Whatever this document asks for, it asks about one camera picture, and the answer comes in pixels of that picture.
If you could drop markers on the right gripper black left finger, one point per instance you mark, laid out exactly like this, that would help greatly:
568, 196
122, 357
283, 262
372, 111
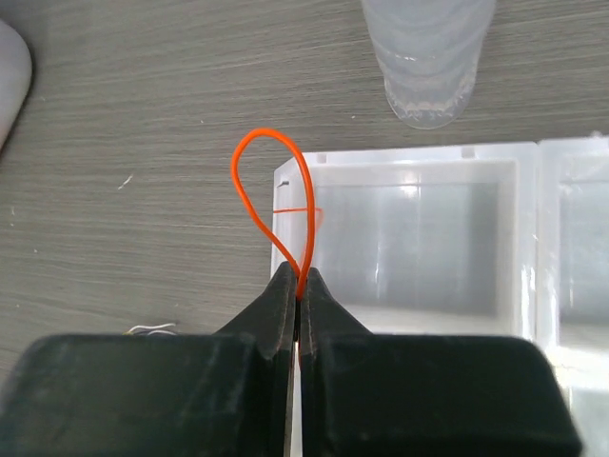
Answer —
227, 393

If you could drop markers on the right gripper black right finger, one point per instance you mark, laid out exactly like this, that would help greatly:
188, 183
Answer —
371, 394

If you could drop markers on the white compartment tray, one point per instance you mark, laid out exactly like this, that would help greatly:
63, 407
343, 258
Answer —
508, 239

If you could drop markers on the clear plastic water bottle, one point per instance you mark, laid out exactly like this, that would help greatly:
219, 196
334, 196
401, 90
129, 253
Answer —
428, 52

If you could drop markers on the white plastic fruit basket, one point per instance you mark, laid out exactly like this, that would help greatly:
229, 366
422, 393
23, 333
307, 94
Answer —
15, 77

